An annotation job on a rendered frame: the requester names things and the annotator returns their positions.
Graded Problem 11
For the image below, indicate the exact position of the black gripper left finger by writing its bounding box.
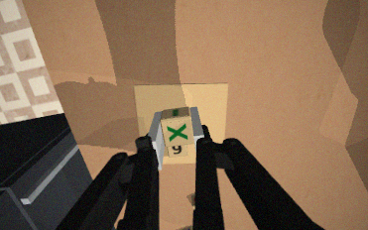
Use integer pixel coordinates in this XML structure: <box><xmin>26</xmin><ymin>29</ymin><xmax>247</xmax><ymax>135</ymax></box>
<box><xmin>55</xmin><ymin>111</ymin><xmax>165</xmax><ymax>230</ymax></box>

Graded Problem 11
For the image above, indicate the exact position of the beige flat mat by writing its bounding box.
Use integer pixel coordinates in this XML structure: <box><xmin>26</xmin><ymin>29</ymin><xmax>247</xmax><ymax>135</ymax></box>
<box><xmin>134</xmin><ymin>83</ymin><xmax>228</xmax><ymax>164</ymax></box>

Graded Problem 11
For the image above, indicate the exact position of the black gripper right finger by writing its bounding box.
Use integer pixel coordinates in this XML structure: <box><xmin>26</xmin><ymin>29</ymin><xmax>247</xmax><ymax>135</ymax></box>
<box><xmin>189</xmin><ymin>106</ymin><xmax>325</xmax><ymax>230</ymax></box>

